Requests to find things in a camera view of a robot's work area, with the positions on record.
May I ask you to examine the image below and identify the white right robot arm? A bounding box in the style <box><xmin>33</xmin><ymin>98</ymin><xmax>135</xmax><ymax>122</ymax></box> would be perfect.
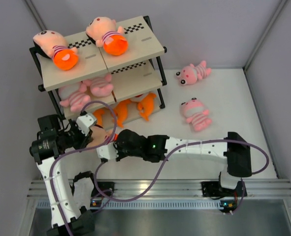
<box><xmin>113</xmin><ymin>129</ymin><xmax>252</xmax><ymax>195</ymax></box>

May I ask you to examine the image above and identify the boy doll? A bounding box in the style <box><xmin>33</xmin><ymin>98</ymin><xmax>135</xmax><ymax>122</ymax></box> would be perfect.
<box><xmin>86</xmin><ymin>17</ymin><xmax>129</xmax><ymax>56</ymax></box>
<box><xmin>89</xmin><ymin>125</ymin><xmax>117</xmax><ymax>147</ymax></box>

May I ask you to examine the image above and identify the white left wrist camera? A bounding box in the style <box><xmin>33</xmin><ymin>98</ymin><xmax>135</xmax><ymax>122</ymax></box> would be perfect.
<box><xmin>76</xmin><ymin>114</ymin><xmax>97</xmax><ymax>136</ymax></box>

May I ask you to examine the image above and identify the pink frog plush shelf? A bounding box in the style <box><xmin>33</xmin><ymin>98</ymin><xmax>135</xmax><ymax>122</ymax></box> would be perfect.
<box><xmin>82</xmin><ymin>73</ymin><xmax>114</xmax><ymax>97</ymax></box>
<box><xmin>58</xmin><ymin>82</ymin><xmax>91</xmax><ymax>113</ymax></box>

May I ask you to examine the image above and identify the orange shark plush on shelf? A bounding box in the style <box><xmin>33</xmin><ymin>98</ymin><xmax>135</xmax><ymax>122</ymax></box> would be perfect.
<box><xmin>92</xmin><ymin>108</ymin><xmax>105</xmax><ymax>126</ymax></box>

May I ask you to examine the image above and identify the pink frog plush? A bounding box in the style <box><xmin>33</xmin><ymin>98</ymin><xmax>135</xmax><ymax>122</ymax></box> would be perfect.
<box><xmin>180</xmin><ymin>97</ymin><xmax>212</xmax><ymax>132</ymax></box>
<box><xmin>176</xmin><ymin>60</ymin><xmax>212</xmax><ymax>86</ymax></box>

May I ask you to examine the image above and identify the beige three-tier shelf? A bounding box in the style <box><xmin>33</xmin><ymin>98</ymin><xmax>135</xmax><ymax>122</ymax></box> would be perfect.
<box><xmin>30</xmin><ymin>16</ymin><xmax>167</xmax><ymax>120</ymax></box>

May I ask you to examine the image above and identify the pink frog plush shelf left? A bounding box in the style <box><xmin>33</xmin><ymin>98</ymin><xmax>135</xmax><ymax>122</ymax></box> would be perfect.
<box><xmin>58</xmin><ymin>82</ymin><xmax>91</xmax><ymax>113</ymax></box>

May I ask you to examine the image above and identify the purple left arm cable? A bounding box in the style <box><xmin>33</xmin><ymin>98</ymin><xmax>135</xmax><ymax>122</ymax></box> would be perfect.
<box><xmin>51</xmin><ymin>100</ymin><xmax>118</xmax><ymax>236</ymax></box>

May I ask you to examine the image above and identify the orange shark plush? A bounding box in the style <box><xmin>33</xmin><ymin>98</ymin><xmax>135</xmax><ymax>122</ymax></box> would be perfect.
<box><xmin>92</xmin><ymin>108</ymin><xmax>105</xmax><ymax>126</ymax></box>
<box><xmin>111</xmin><ymin>99</ymin><xmax>131</xmax><ymax>128</ymax></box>
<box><xmin>130</xmin><ymin>92</ymin><xmax>157</xmax><ymax>121</ymax></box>

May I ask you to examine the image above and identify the pink frog plush shelf right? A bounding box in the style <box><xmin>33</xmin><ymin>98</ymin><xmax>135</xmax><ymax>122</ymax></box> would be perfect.
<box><xmin>82</xmin><ymin>73</ymin><xmax>114</xmax><ymax>97</ymax></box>

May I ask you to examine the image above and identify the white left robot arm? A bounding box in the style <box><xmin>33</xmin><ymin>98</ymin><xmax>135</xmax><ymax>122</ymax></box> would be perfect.
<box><xmin>29</xmin><ymin>112</ymin><xmax>97</xmax><ymax>236</ymax></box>

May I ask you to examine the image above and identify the boy doll table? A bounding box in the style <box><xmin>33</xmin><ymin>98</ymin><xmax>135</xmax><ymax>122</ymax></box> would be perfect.
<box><xmin>33</xmin><ymin>30</ymin><xmax>79</xmax><ymax>71</ymax></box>

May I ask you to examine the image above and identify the aluminium mounting rail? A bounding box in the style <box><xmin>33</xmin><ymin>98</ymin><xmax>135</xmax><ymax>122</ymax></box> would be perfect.
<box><xmin>27</xmin><ymin>179</ymin><xmax>291</xmax><ymax>200</ymax></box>

